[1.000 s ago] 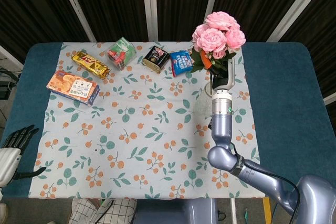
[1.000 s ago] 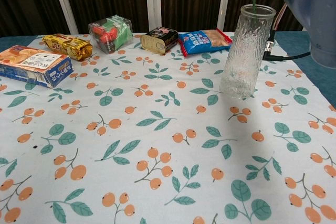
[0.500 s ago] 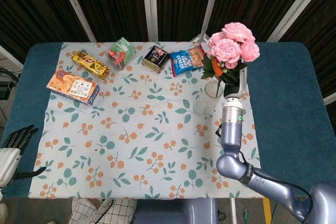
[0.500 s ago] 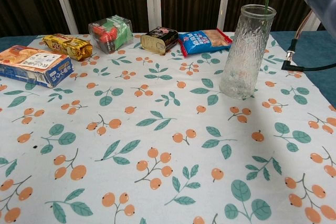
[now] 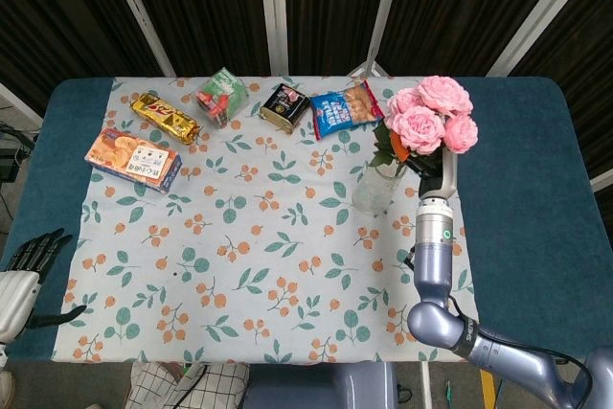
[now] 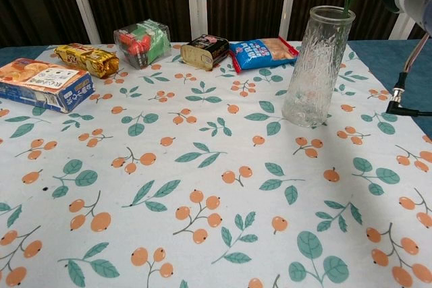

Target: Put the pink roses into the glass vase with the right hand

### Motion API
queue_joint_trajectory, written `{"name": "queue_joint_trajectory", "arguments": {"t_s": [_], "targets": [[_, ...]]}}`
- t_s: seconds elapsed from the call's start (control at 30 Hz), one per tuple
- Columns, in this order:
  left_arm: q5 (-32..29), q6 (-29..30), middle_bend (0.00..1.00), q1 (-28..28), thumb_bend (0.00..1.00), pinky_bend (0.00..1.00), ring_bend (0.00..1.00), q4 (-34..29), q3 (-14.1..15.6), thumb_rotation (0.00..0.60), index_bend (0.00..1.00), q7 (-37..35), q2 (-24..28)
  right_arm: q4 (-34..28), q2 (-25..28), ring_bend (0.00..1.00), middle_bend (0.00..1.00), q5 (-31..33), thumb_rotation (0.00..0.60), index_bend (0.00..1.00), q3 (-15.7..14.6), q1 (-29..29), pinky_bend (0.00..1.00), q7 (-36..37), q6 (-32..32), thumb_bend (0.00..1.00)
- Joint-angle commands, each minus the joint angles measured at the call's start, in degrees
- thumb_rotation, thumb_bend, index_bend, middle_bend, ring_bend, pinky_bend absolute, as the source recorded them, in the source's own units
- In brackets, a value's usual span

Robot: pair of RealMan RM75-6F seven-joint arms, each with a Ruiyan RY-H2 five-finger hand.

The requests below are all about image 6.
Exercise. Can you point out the clear textured glass vase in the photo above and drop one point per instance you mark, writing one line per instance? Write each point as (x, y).
(314, 75)

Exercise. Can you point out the blue cracker bag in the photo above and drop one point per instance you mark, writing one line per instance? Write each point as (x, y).
(260, 53)

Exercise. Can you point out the black gold tin can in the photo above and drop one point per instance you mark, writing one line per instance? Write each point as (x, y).
(202, 52)

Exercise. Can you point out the white fruit-print tablecloth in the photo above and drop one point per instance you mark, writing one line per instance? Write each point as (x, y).
(202, 166)

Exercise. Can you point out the clear box red green contents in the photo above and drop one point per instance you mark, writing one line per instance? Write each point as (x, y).
(141, 43)

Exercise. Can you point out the gold foil snack pack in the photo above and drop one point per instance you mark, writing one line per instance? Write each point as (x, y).
(84, 58)

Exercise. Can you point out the orange blue biscuit box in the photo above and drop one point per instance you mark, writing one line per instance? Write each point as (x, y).
(37, 80)

